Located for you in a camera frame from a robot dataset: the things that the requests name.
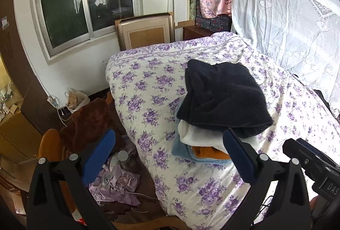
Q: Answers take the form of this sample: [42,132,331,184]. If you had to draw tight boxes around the light purple crumpled clothes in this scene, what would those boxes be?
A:
[89,156,141,206]

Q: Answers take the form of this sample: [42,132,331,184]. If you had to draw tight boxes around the orange folded garment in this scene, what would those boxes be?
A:
[191,145,231,161]

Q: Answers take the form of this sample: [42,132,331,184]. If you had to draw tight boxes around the brown wooden nightstand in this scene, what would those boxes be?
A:
[183,25,213,41]

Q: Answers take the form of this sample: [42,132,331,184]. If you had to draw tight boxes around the light blue folded towel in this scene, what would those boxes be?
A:
[171,100,233,165]

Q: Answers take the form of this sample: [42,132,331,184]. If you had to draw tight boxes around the dark patterned fabric box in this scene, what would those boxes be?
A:
[195,14,231,32]

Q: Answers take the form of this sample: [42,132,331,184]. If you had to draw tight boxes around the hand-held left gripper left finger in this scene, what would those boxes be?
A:
[27,128,117,230]

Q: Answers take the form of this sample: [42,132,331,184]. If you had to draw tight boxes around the silver capped dark bottle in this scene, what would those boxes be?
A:
[117,150,139,174]

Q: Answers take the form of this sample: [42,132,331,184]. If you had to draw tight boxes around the navy blue knit cardigan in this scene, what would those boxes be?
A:
[176,59,274,139]

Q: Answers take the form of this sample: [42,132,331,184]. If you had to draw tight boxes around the white lace cloth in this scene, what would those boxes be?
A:
[231,0,340,117]

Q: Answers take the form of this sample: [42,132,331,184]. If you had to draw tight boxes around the white folded garment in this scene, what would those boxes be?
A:
[177,120,259,153]

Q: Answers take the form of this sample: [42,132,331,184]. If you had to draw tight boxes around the wooden chair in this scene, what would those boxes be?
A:
[38,128,186,230]

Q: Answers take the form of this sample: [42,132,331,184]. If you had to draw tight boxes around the sliding glass window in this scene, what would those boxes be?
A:
[29,0,144,64]

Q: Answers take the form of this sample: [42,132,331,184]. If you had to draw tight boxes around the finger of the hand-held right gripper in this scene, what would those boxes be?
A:
[282,139,324,180]
[296,137,337,167]

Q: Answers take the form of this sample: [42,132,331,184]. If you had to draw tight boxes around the yellow wooden cabinet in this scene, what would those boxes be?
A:
[0,60,44,164]

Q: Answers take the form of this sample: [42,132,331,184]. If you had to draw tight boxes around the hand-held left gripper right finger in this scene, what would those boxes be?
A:
[222,127,311,230]

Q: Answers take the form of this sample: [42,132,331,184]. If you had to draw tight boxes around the brown fleece blanket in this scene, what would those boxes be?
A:
[60,97,125,153]

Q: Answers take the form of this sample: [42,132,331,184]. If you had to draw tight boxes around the small waste basket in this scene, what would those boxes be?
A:
[65,89,89,113]

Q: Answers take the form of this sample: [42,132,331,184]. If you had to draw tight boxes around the white cable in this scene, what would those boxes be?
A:
[57,108,72,127]

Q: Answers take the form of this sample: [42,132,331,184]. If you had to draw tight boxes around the beige framed board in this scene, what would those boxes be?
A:
[114,12,176,52]

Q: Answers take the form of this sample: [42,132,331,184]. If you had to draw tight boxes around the purple floral bed sheet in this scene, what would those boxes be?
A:
[105,31,340,230]

